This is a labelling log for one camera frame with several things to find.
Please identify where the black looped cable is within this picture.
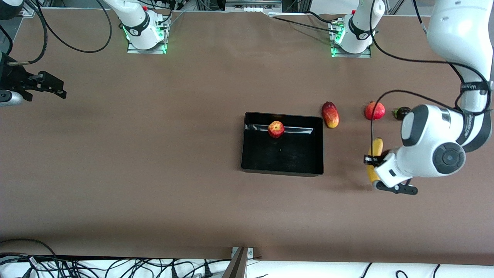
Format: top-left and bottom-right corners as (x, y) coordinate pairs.
(0, 239), (58, 258)

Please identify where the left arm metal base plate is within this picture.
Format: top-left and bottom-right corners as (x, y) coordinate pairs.
(328, 19), (372, 58)

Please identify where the black plastic box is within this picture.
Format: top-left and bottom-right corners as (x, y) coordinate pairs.
(241, 112), (325, 177)

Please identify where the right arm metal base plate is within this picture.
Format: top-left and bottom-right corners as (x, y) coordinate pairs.
(127, 15), (168, 54)

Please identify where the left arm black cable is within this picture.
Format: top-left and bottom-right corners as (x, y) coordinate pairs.
(369, 0), (492, 157)

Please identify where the silver metal rail fixture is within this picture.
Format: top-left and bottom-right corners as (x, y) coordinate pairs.
(226, 0), (282, 12)

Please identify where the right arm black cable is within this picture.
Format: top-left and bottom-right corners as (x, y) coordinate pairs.
(0, 0), (112, 66)

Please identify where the red pomegranate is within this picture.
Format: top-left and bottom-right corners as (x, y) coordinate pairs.
(365, 101), (386, 121)

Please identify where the grey metal post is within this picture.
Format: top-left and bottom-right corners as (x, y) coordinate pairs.
(222, 248), (248, 278)

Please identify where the red yellow mango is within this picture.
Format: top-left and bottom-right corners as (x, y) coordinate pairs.
(322, 101), (340, 129)

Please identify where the yellow banana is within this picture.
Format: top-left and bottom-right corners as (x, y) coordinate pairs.
(367, 137), (385, 184)

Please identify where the red yellow apple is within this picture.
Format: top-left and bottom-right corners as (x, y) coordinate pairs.
(268, 120), (285, 139)

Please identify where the brown table cover sheet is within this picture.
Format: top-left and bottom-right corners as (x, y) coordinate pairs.
(0, 8), (494, 267)

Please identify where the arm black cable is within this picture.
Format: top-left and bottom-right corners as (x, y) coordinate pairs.
(0, 0), (112, 66)
(369, 0), (492, 157)

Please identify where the black base power cable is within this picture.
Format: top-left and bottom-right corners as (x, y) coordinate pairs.
(270, 15), (342, 34)

